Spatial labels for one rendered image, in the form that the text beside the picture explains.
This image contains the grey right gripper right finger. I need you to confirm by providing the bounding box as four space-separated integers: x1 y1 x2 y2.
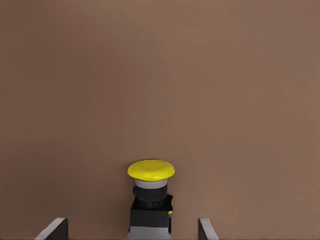
197 217 220 240

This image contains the yellow mushroom push-button switch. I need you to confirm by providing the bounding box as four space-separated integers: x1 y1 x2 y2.
125 159 176 240

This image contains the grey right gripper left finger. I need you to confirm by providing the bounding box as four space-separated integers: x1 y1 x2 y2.
34 217 69 240

